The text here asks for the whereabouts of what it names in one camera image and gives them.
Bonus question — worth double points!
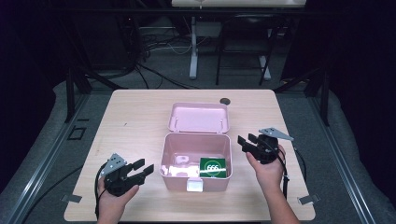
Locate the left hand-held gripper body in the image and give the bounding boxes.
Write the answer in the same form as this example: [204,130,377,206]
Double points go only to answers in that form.
[100,152,148,198]

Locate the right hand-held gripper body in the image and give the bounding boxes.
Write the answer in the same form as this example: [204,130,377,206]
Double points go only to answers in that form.
[246,126,294,165]

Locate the pink plastic box with lid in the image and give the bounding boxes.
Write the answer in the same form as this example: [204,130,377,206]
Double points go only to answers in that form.
[159,102,233,193]

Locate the person's left hand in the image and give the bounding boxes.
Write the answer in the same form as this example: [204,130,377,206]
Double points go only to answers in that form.
[96,176,140,213]

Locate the person's right hand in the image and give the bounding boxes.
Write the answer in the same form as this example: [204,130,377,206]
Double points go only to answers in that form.
[245,144,287,194]

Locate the white packet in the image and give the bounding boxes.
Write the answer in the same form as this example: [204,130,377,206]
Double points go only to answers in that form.
[167,164,200,178]

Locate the green packet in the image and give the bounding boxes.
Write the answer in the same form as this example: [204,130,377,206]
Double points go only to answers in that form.
[199,157,228,179]

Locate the black metal stand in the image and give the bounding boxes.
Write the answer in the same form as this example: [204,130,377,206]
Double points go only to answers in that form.
[274,66,332,127]
[54,18,129,124]

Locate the white desk with legs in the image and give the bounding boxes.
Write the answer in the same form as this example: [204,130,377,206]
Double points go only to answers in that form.
[171,0,307,80]

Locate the black chair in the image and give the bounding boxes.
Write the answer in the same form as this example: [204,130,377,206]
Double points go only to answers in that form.
[215,12,278,87]

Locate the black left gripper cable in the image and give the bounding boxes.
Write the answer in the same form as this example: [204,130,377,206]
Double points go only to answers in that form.
[93,161,108,219]

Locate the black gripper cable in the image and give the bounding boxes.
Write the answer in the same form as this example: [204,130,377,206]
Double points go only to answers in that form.
[276,146,307,200]
[93,161,108,219]

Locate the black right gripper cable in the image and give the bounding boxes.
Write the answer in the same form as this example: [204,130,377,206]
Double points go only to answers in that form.
[276,146,307,200]

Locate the grey metal table bracket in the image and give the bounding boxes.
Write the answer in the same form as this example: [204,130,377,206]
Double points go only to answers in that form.
[297,193,321,206]
[61,193,83,204]

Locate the black floor cable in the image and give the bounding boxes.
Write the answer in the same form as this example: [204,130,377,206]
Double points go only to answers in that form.
[21,165,84,224]

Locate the aluminium floor rail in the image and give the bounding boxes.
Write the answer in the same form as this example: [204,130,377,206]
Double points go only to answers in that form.
[308,92,378,224]
[5,92,92,224]

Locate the bundle of floor cables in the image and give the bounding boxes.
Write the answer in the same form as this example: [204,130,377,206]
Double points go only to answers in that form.
[124,26,200,91]

